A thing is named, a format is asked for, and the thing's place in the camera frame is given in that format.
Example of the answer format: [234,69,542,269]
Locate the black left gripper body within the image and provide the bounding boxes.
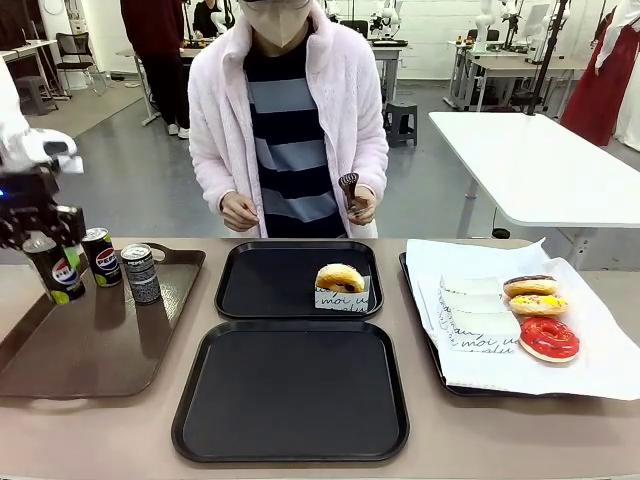
[0,166,61,251]

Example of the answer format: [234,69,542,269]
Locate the black Pepsi can with lime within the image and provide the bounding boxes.
[80,227,123,289]
[21,231,87,306]

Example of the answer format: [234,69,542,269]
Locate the dark brown tongs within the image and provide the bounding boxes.
[337,171,362,217]

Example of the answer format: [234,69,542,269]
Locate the person's right forearm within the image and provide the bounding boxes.
[188,114,242,212]

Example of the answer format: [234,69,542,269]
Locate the person's left forearm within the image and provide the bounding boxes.
[343,114,391,197]

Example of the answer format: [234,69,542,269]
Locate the person's right hand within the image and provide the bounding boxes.
[219,190,262,233]

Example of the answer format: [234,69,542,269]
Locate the person's left hand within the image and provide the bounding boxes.
[346,183,377,227]

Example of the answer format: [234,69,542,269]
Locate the grey speckled Pepsi can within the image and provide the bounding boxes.
[120,243,162,305]

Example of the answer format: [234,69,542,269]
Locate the grey plastic stool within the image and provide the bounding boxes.
[14,74,60,117]

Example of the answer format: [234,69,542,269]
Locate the black mesh office chair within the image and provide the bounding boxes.
[55,31,109,97]

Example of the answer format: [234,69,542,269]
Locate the bystander in dark red top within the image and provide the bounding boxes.
[119,0,192,140]

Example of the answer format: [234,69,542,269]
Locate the small black serving tray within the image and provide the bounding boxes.
[214,240,385,322]

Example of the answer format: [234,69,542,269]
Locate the person in pink fleece jacket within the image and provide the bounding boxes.
[187,0,391,240]

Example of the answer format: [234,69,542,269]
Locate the plain glazed donut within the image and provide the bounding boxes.
[315,263,367,294]

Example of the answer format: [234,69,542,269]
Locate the large black serving tray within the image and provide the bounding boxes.
[170,320,411,464]

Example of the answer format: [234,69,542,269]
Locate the white printed paper donut sleeve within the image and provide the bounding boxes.
[439,273,507,297]
[439,290,513,317]
[441,308,522,354]
[313,274,372,314]

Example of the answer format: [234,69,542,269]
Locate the beige face mask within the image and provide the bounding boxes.
[241,0,311,50]

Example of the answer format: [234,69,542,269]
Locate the black plastic stool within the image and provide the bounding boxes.
[383,99,419,149]

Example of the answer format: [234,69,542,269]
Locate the black tray under paper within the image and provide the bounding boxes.
[398,251,640,400]

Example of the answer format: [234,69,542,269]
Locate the white workbench with robots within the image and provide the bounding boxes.
[442,38,591,113]

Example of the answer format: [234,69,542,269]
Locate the chocolate glazed donut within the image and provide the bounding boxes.
[502,274,559,299]

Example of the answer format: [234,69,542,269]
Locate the white folding table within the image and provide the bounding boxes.
[427,110,640,240]

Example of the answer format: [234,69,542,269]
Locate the yellow sprinkled donut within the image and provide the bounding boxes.
[508,293,570,318]

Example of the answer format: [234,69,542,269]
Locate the red glazed donut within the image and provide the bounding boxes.
[518,316,582,364]

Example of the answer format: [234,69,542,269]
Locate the white paper sheet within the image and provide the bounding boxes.
[405,237,640,402]

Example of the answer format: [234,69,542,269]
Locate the mannequin in red dress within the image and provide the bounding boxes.
[559,0,640,148]

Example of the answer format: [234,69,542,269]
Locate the brown plastic tray with handles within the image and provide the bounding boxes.
[0,242,207,402]

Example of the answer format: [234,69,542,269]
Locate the black camera stand pole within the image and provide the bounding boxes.
[522,0,572,117]

